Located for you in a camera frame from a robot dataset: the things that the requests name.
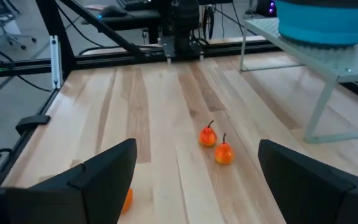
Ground black diagonal frame brace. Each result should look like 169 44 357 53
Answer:
59 0 147 62

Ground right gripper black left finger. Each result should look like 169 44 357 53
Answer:
0 139 138 224

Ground blue collapsible bowl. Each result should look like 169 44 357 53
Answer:
274 0 358 47

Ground small red-yellow toy pear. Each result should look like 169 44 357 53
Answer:
198 120 218 147
214 133 235 166

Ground black keyboard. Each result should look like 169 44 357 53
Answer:
116 0 152 12

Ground black frame post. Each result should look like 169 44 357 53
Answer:
35 0 77 80

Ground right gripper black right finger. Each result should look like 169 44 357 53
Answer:
258 139 358 224

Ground black computer tower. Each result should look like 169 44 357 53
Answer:
255 0 277 17

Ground black computer mouse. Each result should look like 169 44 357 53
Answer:
99 5 127 19

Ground orange toy mandarin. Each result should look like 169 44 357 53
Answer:
120 189 134 215

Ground pale green metal shelf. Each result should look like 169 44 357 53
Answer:
239 17 358 144

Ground black clamp block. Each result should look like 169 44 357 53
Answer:
15 114 52 135

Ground white metal bracket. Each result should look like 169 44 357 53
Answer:
49 35 64 90

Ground black desk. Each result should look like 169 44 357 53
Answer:
81 0 232 32

